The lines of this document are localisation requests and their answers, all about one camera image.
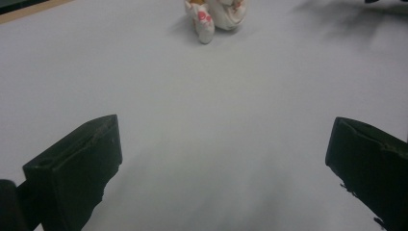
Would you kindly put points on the white fruit print pants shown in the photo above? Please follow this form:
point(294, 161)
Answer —
point(224, 16)

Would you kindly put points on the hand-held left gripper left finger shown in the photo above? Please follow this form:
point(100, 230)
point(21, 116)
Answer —
point(73, 166)

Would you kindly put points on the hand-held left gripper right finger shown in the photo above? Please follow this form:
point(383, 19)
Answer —
point(375, 166)

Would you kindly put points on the white table cover sheet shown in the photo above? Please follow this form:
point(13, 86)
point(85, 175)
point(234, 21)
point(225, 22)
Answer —
point(205, 106)

